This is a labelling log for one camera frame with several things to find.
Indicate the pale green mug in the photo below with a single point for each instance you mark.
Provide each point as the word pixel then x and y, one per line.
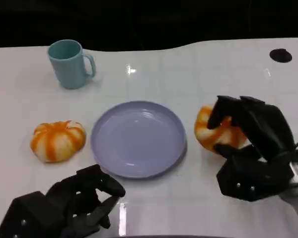
pixel 68 70

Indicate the lilac plate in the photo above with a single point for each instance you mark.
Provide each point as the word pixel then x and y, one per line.
pixel 137 141

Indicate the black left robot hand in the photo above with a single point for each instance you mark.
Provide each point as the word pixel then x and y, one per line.
pixel 57 205

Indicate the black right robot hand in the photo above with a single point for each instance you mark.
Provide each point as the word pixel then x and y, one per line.
pixel 265 138

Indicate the black table grommet hole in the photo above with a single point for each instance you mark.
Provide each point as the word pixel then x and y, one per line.
pixel 280 55

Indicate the orange white toy bread roll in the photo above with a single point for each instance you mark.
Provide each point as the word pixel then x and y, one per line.
pixel 57 141
pixel 208 136

